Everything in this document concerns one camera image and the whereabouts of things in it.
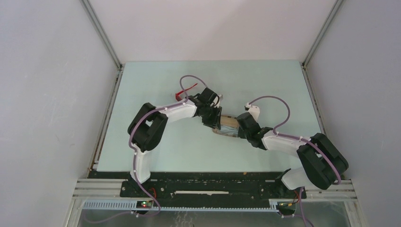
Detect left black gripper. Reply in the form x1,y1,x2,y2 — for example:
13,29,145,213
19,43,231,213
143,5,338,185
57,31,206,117
201,105,221,130

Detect brown plaid glasses case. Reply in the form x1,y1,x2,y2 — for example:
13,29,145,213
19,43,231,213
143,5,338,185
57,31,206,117
212,115,239,138

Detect red sunglasses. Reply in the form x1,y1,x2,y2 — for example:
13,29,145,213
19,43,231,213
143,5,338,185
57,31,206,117
175,83,198,101

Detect light blue cleaning cloth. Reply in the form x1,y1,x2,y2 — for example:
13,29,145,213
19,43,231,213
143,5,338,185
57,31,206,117
220,125,239,137

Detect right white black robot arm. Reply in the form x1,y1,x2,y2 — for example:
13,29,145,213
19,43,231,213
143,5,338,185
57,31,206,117
237,113,349,198

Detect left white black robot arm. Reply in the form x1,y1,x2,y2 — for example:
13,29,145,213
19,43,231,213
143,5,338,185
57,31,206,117
128,88,222,197

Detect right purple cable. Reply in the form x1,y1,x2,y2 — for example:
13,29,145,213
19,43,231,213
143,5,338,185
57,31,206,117
247,95,342,227

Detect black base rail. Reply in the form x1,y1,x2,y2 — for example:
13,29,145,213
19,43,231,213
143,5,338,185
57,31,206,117
87,170,345,209

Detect white slotted cable duct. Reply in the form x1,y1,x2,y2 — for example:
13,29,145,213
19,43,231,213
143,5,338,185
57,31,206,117
82,200,279,212

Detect right aluminium frame post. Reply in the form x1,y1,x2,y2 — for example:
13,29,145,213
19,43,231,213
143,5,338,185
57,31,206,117
301,0,346,69

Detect aluminium frame post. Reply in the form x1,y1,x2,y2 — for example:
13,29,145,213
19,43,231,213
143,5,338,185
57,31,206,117
79,0,123,70
301,0,346,69

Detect left aluminium frame post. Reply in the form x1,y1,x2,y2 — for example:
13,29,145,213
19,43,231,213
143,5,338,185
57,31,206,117
79,0,123,70

